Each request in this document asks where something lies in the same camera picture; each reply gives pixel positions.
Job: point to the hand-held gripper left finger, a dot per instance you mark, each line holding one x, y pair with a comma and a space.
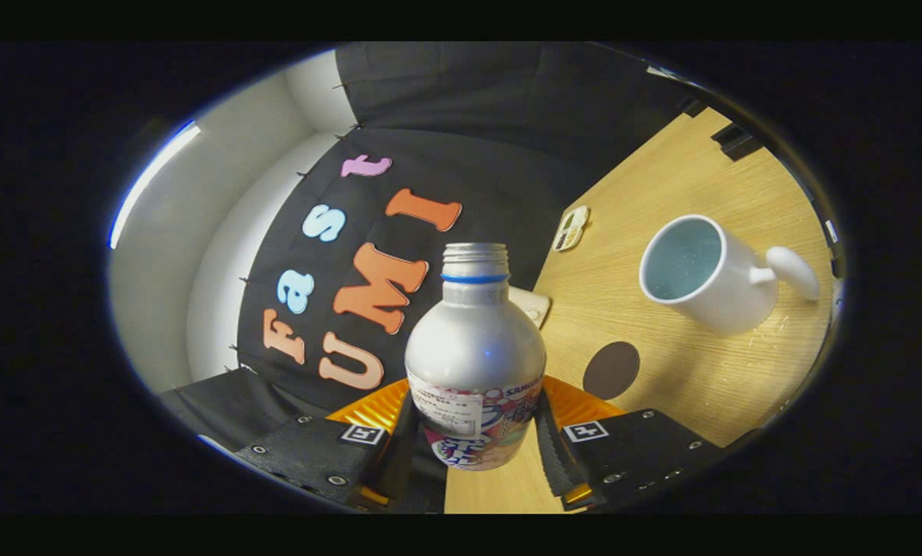
393, 455

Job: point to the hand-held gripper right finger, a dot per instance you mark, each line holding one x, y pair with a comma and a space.
557, 463

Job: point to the dark brown round coaster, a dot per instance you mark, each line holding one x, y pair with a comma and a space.
611, 371

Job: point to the silver juice bottle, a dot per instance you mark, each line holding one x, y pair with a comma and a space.
472, 347

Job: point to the white cup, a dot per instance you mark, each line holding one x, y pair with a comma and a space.
727, 297

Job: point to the wooden table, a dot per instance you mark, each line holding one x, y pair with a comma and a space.
685, 378

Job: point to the white toaster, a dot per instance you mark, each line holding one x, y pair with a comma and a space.
533, 306

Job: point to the white divided condiment tray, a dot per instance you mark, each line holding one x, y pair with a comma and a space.
571, 228

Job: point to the black backdrop cloth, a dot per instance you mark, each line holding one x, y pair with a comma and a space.
492, 154

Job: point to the black table clamp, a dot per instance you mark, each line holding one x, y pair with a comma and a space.
735, 141
694, 106

